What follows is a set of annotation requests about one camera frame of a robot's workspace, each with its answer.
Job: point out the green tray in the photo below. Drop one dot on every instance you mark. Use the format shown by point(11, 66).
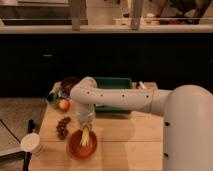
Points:
point(112, 83)

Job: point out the black handled utensil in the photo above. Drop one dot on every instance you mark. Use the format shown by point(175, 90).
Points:
point(27, 156)

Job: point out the bunch of dark grapes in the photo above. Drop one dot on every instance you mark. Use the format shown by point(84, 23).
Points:
point(61, 128)

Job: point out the white cup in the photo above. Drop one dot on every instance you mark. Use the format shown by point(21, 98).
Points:
point(31, 143)

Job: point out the yellow banana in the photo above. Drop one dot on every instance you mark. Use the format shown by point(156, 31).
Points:
point(85, 136)

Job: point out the red apple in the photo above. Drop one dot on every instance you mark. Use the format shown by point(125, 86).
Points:
point(64, 104)

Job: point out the white small object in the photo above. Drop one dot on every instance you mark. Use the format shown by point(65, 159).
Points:
point(141, 85)

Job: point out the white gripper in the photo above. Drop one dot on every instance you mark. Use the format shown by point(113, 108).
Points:
point(85, 118)

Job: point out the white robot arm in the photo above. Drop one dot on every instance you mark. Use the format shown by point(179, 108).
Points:
point(187, 111)

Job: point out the dark red bowl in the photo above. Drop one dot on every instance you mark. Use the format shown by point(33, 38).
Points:
point(68, 83)

